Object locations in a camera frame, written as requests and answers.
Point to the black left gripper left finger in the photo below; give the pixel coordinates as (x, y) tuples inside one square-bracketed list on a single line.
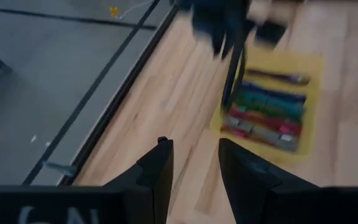
[(73, 205)]

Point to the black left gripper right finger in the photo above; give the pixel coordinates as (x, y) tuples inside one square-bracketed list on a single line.
[(291, 205)]

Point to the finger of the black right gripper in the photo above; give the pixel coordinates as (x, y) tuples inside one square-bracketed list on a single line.
[(224, 46), (270, 32)]

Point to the grey black table clamp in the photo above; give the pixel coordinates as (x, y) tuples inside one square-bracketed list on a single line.
[(62, 169)]

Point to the yellow translucent plastic bin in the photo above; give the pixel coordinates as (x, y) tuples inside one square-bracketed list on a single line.
[(312, 93)]

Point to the black metal table frame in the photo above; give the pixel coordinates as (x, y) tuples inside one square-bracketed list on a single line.
[(112, 109)]

